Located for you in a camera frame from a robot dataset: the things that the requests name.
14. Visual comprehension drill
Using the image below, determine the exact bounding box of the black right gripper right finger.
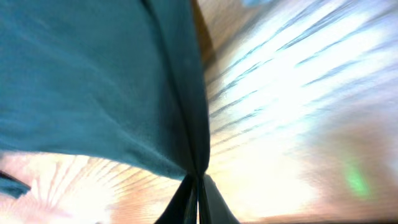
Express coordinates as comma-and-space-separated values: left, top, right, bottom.
198, 174, 239, 224

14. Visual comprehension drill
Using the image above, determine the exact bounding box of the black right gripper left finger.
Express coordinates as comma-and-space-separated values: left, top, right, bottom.
155, 175, 197, 224

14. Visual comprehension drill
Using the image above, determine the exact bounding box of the black t-shirt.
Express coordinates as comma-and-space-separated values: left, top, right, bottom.
1, 1, 209, 194

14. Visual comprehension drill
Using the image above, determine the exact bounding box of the light blue t-shirt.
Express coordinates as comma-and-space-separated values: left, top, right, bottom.
242, 0, 273, 7

